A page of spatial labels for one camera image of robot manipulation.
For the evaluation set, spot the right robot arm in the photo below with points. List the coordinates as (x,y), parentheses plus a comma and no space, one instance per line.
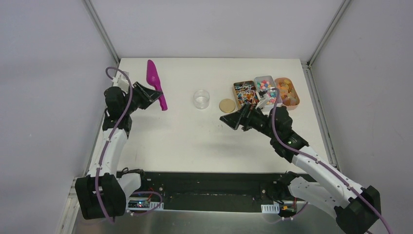
(354,208)

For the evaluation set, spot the right aluminium frame post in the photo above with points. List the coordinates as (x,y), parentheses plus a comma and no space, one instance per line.
(329,31)

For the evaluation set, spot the aluminium frame post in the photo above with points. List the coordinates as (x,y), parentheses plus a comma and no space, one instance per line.
(329,31)
(90,8)

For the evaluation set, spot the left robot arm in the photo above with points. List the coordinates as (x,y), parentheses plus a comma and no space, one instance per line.
(100,193)

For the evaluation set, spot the left aluminium frame post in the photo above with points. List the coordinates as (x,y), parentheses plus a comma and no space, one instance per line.
(90,8)

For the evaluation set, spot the right white cable duct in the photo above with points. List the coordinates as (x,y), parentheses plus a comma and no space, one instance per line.
(270,208)

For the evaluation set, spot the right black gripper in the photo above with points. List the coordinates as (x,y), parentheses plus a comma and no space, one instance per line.
(241,117)

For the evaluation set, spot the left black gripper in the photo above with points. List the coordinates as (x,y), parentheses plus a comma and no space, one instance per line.
(140,95)

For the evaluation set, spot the gold tin of lollipops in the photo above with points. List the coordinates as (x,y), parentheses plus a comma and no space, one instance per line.
(245,92)

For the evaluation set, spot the left aluminium rail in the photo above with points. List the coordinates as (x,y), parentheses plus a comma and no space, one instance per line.
(72,191)

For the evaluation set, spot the clear plastic jar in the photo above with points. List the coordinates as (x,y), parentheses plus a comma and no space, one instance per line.
(201,99)

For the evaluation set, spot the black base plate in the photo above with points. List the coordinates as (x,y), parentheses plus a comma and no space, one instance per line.
(205,192)

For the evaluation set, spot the white box of colourful candies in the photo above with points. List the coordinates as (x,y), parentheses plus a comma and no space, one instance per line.
(264,83)

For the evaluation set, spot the magenta plastic scoop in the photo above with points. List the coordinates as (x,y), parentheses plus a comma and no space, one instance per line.
(153,80)

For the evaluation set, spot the gold jar lid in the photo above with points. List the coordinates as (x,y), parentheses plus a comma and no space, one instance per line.
(227,105)

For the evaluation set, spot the orange tray of gummies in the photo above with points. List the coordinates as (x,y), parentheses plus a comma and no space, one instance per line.
(288,93)

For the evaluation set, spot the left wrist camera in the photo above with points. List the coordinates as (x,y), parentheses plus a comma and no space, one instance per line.
(121,81)

